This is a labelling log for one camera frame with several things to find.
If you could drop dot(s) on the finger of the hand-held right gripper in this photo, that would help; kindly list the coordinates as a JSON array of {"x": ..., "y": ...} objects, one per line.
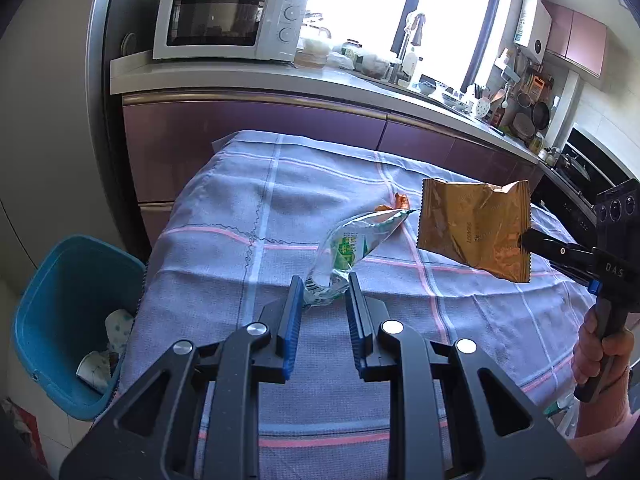
[
  {"x": 550, "y": 246},
  {"x": 575, "y": 270}
]

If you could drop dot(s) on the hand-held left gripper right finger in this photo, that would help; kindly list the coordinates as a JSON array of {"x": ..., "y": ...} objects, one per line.
[{"x": 356, "y": 330}]

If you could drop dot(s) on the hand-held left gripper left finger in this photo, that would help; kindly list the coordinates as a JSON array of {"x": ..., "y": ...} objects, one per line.
[{"x": 290, "y": 335}]

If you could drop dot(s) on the large gold snack wrapper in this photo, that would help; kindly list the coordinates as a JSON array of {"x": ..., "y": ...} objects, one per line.
[{"x": 470, "y": 225}]

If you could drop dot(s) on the clear green snack bag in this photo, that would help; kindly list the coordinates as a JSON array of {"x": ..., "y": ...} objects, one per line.
[{"x": 350, "y": 245}]

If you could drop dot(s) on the blue trash bin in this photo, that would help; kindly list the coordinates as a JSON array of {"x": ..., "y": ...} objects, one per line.
[{"x": 55, "y": 300}]

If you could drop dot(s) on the person's right forearm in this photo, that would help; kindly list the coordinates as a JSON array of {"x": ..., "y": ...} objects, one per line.
[{"x": 600, "y": 425}]

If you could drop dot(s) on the person's right hand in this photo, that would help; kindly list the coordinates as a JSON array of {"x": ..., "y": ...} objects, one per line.
[{"x": 592, "y": 345}]

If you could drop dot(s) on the black oven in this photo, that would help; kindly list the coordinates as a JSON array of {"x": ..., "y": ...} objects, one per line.
[{"x": 585, "y": 175}]

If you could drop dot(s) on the round grey pan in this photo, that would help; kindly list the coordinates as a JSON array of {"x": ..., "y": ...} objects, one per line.
[{"x": 522, "y": 125}]

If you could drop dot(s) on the black frying pan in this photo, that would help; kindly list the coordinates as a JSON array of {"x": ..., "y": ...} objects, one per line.
[{"x": 541, "y": 116}]

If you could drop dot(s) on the blue checked tablecloth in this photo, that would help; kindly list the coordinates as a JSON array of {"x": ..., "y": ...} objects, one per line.
[{"x": 225, "y": 220}]

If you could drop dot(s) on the large orange peel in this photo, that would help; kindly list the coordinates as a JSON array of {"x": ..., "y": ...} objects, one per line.
[{"x": 400, "y": 201}]

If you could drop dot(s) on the white polka dot cup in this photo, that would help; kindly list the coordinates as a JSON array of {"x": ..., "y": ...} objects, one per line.
[{"x": 482, "y": 108}]

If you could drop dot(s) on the crumpled white paper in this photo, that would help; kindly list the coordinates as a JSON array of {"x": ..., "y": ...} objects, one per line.
[{"x": 96, "y": 367}]

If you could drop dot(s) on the small bowl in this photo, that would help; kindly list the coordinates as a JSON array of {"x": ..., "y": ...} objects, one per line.
[{"x": 428, "y": 87}]

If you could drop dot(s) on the kitchen counter with purple cabinets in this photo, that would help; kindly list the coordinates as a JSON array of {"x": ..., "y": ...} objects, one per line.
[{"x": 250, "y": 120}]

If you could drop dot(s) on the white water heater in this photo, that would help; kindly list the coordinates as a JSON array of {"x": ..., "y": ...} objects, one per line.
[{"x": 532, "y": 25}]

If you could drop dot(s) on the white bottle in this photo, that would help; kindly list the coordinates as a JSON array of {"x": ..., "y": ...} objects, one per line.
[{"x": 415, "y": 67}]

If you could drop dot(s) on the metal faucet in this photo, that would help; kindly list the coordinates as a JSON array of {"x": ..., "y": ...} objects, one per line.
[{"x": 412, "y": 30}]

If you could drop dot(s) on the clear food container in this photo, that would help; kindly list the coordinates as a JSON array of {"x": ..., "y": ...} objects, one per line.
[{"x": 312, "y": 52}]

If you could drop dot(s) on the kitchen window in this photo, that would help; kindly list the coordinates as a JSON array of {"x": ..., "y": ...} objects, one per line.
[{"x": 380, "y": 10}]

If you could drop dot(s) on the white microwave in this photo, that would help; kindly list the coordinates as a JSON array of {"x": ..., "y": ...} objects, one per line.
[{"x": 225, "y": 22}]

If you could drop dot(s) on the grey refrigerator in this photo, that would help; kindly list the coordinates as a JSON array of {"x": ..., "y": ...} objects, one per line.
[{"x": 50, "y": 110}]

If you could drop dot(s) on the pink wall cabinet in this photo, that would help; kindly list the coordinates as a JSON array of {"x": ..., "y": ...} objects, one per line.
[{"x": 575, "y": 37}]

